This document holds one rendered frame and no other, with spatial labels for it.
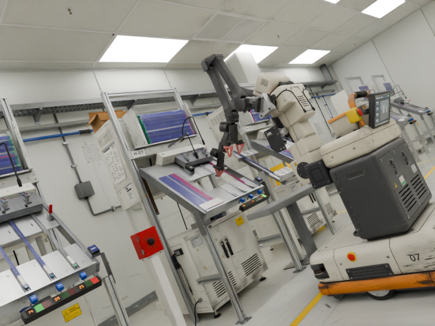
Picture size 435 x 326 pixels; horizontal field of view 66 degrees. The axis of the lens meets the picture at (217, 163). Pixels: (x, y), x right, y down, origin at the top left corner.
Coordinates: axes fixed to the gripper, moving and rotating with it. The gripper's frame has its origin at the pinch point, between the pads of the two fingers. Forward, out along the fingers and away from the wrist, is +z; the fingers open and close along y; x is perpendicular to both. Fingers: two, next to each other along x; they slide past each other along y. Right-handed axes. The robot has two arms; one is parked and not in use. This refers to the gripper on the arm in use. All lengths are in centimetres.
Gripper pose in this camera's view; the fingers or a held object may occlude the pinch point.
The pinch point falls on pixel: (219, 176)
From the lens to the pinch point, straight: 272.2
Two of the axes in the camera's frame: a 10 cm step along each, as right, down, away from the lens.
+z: -1.0, 9.2, 3.7
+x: 7.5, 3.2, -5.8
